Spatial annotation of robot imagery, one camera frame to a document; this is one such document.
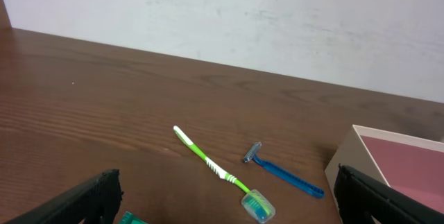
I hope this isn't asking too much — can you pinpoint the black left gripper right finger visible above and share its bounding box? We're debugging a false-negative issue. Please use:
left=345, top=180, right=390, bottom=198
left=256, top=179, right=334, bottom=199
left=334, top=164, right=443, bottom=224

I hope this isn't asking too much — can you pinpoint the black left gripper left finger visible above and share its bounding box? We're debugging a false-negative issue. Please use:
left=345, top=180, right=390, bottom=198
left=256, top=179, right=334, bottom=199
left=7, top=169, right=123, bottom=224

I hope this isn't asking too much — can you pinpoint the green red toothpaste tube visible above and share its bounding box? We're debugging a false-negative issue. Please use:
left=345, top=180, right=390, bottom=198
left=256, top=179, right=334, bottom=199
left=119, top=212, right=148, bottom=224

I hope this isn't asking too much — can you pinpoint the white box pink inside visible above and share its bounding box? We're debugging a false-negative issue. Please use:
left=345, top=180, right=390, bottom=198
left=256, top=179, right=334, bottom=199
left=325, top=126, right=443, bottom=214

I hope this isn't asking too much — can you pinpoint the green white toothbrush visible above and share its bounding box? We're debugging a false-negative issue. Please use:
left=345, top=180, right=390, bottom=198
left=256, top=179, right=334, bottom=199
left=173, top=126, right=275, bottom=223

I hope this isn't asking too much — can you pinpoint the blue disposable razor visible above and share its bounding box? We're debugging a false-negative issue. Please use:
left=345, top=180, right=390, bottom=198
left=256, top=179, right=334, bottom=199
left=244, top=142, right=325, bottom=198

